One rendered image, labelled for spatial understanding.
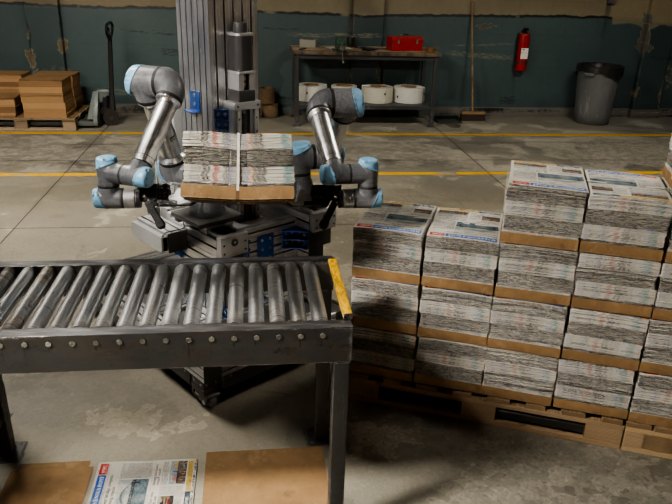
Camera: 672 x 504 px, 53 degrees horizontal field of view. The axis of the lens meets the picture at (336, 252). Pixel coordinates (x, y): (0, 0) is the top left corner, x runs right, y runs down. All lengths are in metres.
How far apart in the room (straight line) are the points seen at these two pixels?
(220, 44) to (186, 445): 1.64
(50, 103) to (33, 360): 6.49
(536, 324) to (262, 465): 1.20
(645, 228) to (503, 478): 1.07
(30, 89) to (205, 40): 5.67
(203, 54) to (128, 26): 6.29
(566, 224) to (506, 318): 0.45
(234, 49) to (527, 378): 1.81
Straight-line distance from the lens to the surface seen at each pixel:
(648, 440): 3.09
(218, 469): 2.76
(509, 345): 2.85
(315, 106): 2.71
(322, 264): 2.47
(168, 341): 2.03
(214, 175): 2.34
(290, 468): 2.74
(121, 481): 2.76
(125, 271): 2.44
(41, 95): 8.48
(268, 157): 2.33
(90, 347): 2.08
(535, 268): 2.71
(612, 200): 2.62
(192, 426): 2.98
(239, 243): 2.80
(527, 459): 2.92
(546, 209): 2.63
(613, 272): 2.73
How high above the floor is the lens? 1.77
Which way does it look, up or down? 22 degrees down
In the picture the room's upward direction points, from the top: 2 degrees clockwise
